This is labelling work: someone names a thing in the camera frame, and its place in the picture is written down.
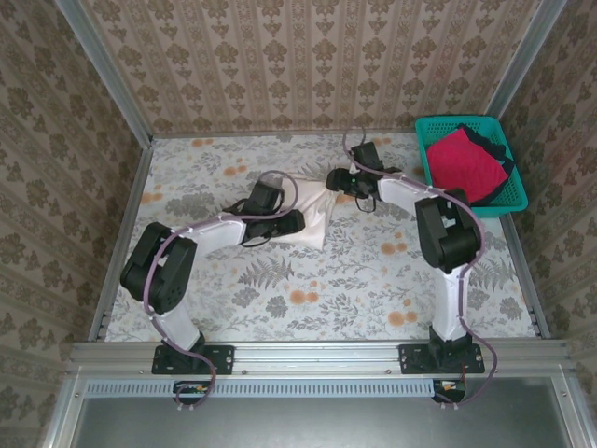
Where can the small circuit board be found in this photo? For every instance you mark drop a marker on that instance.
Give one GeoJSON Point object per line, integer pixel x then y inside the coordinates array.
{"type": "Point", "coordinates": [191, 389]}
{"type": "Point", "coordinates": [450, 387]}

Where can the floral table cover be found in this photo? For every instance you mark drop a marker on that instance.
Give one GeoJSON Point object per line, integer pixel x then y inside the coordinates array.
{"type": "Point", "coordinates": [326, 303]}

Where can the red t-shirt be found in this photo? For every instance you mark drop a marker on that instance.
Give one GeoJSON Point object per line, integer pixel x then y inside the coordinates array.
{"type": "Point", "coordinates": [466, 168]}

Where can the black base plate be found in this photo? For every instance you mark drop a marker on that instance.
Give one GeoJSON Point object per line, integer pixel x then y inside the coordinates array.
{"type": "Point", "coordinates": [219, 359]}
{"type": "Point", "coordinates": [410, 359]}

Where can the grey metal panel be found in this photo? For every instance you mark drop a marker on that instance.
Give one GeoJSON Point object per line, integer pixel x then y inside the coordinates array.
{"type": "Point", "coordinates": [326, 424]}

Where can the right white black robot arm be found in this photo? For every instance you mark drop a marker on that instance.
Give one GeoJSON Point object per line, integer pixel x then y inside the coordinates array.
{"type": "Point", "coordinates": [448, 303]}

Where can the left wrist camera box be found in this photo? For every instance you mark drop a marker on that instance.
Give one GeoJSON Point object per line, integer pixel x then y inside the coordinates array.
{"type": "Point", "coordinates": [266, 196]}

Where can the aluminium corner post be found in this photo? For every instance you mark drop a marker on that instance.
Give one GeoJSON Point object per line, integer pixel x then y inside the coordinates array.
{"type": "Point", "coordinates": [517, 70]}
{"type": "Point", "coordinates": [108, 74]}

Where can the aluminium cross rail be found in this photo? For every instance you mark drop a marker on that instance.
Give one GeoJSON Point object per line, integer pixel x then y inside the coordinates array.
{"type": "Point", "coordinates": [317, 357]}

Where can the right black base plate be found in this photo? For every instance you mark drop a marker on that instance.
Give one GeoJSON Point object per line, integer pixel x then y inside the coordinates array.
{"type": "Point", "coordinates": [410, 359]}

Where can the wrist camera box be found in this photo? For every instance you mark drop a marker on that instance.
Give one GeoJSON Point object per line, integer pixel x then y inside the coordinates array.
{"type": "Point", "coordinates": [266, 196]}
{"type": "Point", "coordinates": [368, 156]}

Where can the white flower print t-shirt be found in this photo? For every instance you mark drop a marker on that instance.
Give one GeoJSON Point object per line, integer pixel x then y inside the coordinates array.
{"type": "Point", "coordinates": [313, 219]}

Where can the aluminium side rail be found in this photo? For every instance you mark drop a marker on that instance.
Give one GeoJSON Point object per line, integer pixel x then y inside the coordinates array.
{"type": "Point", "coordinates": [520, 259]}
{"type": "Point", "coordinates": [140, 172]}

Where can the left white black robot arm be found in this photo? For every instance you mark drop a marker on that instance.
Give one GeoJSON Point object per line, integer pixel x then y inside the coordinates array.
{"type": "Point", "coordinates": [214, 231]}

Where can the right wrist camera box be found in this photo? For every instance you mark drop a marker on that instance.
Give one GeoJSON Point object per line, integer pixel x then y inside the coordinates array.
{"type": "Point", "coordinates": [368, 156]}

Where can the teal plastic basket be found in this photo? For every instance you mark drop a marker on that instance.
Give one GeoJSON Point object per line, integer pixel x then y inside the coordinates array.
{"type": "Point", "coordinates": [513, 205]}

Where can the dark navy t-shirt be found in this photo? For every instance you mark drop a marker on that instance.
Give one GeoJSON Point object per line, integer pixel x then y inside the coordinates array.
{"type": "Point", "coordinates": [494, 147]}

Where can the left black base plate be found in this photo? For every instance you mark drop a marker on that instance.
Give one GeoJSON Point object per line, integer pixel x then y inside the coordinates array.
{"type": "Point", "coordinates": [219, 359]}

